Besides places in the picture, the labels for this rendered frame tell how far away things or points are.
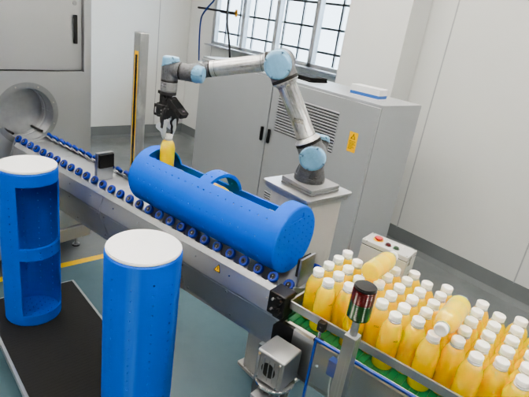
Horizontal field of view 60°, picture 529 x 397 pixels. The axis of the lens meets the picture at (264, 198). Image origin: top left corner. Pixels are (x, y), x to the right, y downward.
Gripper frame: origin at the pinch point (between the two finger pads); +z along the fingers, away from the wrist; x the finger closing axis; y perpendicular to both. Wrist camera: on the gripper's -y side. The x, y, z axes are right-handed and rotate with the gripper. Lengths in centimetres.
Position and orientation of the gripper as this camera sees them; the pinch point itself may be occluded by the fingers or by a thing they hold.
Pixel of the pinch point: (168, 135)
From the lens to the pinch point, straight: 218.8
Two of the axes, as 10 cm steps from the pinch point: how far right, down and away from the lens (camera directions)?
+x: -6.1, 2.0, -7.6
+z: -1.5, 9.2, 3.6
